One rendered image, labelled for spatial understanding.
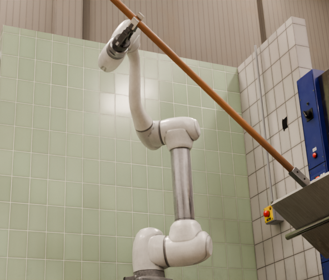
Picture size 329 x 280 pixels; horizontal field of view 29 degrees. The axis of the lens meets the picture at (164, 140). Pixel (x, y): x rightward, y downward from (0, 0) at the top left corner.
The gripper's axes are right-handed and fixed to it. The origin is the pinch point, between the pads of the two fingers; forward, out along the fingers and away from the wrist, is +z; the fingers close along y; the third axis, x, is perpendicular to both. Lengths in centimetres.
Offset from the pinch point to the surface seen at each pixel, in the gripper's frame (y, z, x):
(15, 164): 35, -122, 3
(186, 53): -313, -377, -10
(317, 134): -64, -43, -103
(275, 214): -37, -86, -123
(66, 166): 15, -122, -18
